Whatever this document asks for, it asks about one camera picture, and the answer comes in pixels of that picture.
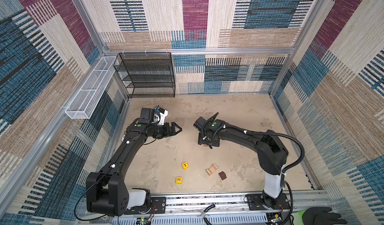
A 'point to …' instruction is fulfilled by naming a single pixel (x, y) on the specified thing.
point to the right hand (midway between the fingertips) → (207, 143)
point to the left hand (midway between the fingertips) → (175, 129)
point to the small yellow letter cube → (179, 180)
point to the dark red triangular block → (222, 175)
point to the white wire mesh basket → (85, 102)
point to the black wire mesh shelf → (147, 73)
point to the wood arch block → (211, 169)
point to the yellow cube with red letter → (185, 165)
